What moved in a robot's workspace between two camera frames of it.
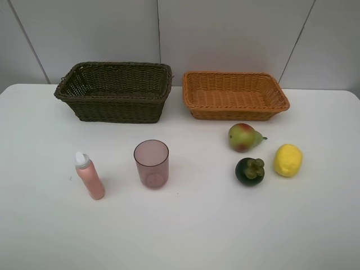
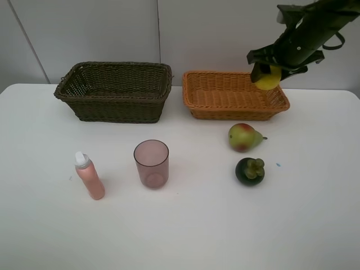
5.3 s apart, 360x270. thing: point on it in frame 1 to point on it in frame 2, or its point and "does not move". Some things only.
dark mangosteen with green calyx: x=250 y=171 does not move
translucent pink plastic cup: x=152 y=158 does not move
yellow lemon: x=288 y=160 to x=270 y=81
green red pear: x=243 y=138 does not move
